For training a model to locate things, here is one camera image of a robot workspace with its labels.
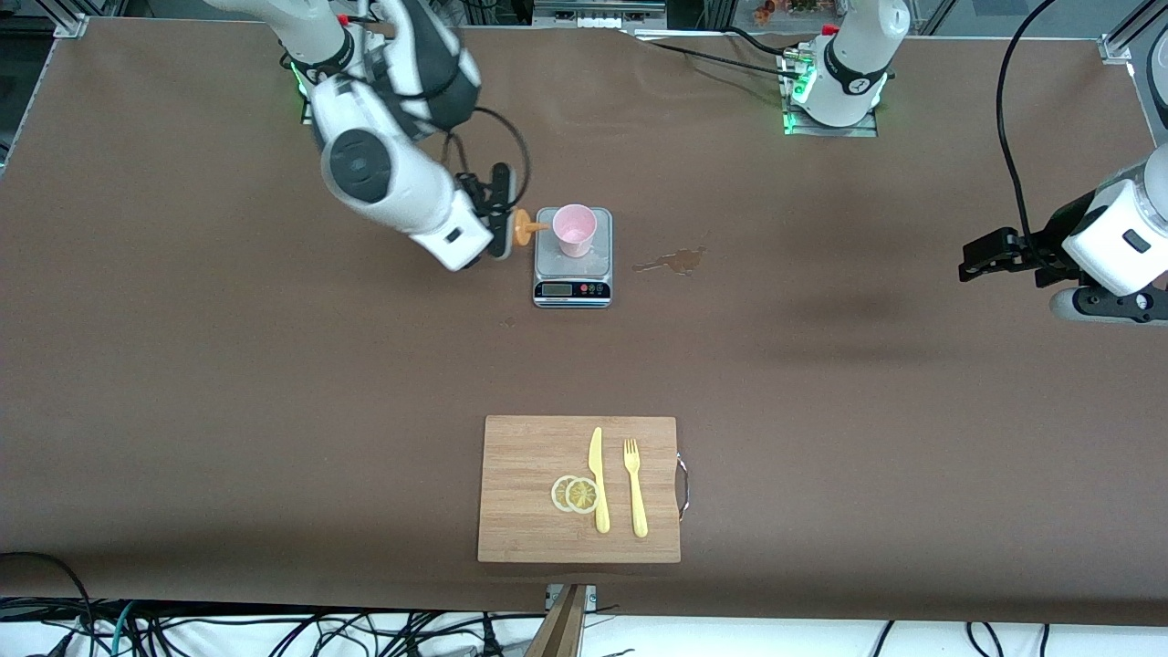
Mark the translucent sauce bottle orange cap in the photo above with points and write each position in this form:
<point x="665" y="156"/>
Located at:
<point x="525" y="228"/>

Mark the silver digital kitchen scale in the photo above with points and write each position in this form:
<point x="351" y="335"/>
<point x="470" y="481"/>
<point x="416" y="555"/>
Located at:
<point x="547" y="266"/>

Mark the pink plastic cup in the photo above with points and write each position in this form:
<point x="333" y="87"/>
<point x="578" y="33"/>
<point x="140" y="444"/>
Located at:
<point x="575" y="228"/>

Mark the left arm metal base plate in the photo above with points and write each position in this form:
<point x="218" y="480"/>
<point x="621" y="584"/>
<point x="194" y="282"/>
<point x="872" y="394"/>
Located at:
<point x="830" y="130"/>

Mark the yellow plastic knife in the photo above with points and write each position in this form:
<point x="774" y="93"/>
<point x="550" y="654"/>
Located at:
<point x="598" y="474"/>

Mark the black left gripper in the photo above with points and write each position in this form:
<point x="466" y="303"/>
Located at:
<point x="1037" y="255"/>

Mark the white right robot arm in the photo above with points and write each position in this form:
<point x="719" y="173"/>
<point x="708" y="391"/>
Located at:
<point x="383" y="173"/>

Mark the small metal bracket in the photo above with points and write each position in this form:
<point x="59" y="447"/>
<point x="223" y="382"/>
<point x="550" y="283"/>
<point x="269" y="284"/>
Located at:
<point x="591" y="598"/>

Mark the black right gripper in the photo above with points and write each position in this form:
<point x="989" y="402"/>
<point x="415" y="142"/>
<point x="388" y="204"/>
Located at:
<point x="476" y="193"/>

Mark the power strip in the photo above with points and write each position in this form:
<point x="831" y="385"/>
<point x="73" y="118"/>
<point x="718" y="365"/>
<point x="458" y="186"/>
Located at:
<point x="598" y="11"/>

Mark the yellow plastic fork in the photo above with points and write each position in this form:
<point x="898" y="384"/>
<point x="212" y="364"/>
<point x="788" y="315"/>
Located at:
<point x="637" y="497"/>

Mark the brown table cover sheet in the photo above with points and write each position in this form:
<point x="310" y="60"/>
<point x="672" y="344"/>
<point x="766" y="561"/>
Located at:
<point x="274" y="411"/>

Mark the spilled liquid puddle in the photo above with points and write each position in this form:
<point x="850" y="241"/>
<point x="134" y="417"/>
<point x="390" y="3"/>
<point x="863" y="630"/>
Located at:
<point x="680" y="262"/>

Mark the lemon slice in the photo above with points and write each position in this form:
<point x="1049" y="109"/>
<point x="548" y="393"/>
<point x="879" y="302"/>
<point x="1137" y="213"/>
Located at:
<point x="557" y="493"/>
<point x="582" y="495"/>

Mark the aluminium corner bracket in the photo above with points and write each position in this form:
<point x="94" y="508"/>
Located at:
<point x="1115" y="47"/>

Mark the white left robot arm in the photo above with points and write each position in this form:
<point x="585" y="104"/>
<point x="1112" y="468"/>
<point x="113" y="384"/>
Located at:
<point x="1118" y="237"/>

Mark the bamboo cutting board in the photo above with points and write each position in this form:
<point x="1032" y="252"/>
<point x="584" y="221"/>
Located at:
<point x="529" y="474"/>

